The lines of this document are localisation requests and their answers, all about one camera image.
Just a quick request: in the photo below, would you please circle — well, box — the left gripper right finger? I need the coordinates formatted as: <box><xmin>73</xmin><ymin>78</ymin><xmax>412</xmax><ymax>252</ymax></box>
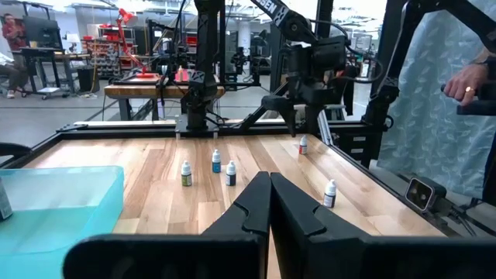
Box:
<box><xmin>270</xmin><ymin>172</ymin><xmax>496</xmax><ymax>279</ymax></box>

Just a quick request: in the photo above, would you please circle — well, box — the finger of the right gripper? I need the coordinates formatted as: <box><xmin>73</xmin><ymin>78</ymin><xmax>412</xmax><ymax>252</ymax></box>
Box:
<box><xmin>278</xmin><ymin>107</ymin><xmax>298</xmax><ymax>138</ymax></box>
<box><xmin>305</xmin><ymin>107</ymin><xmax>323</xmax><ymax>135</ymax></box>

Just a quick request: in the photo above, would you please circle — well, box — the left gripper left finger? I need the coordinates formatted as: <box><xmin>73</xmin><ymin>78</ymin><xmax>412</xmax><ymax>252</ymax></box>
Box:
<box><xmin>63</xmin><ymin>171</ymin><xmax>271</xmax><ymax>279</ymax></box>

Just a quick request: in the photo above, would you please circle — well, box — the small yellow-green dropper bottle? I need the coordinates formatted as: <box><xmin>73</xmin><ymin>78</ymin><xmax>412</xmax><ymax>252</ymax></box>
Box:
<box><xmin>181</xmin><ymin>160</ymin><xmax>193</xmax><ymax>188</ymax></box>

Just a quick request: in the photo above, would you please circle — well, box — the red desk lamp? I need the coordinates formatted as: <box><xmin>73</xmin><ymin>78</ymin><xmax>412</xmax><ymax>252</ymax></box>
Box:
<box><xmin>115</xmin><ymin>7</ymin><xmax>157</xmax><ymax>80</ymax></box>

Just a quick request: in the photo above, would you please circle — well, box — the person's hand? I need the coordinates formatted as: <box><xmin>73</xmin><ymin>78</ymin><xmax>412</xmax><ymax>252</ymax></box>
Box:
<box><xmin>443</xmin><ymin>61</ymin><xmax>490</xmax><ymax>107</ymax></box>

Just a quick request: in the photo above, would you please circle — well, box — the wooden workbench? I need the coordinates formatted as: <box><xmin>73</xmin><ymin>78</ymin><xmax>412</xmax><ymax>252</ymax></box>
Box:
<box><xmin>102</xmin><ymin>72</ymin><xmax>226</xmax><ymax>122</ymax></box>

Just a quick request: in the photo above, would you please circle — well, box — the teal translucent plastic bin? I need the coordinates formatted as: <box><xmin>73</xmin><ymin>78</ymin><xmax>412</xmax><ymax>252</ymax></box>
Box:
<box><xmin>0</xmin><ymin>165</ymin><xmax>126</xmax><ymax>279</ymax></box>

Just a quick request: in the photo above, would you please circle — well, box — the black monitor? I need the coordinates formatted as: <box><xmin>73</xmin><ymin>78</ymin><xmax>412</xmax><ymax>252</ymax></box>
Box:
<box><xmin>22</xmin><ymin>15</ymin><xmax>64</xmax><ymax>50</ymax></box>

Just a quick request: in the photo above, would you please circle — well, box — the person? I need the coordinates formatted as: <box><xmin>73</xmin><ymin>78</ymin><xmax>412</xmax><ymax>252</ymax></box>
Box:
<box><xmin>0</xmin><ymin>51</ymin><xmax>31</xmax><ymax>100</ymax></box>
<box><xmin>1</xmin><ymin>12</ymin><xmax>29</xmax><ymax>53</ymax></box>

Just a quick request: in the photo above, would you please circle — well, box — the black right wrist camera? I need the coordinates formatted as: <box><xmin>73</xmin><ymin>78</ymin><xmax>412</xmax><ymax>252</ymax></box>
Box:
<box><xmin>312</xmin><ymin>36</ymin><xmax>349</xmax><ymax>74</ymax></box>

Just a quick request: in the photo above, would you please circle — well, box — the small grey exterior camera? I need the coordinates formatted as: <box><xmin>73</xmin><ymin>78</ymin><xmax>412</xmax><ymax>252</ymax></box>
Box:
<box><xmin>404</xmin><ymin>177</ymin><xmax>450</xmax><ymax>213</ymax></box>

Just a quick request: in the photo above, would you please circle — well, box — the black teleoperation handle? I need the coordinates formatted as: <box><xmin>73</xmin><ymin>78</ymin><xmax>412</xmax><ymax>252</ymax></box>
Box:
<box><xmin>440</xmin><ymin>81</ymin><xmax>496</xmax><ymax>117</ymax></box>

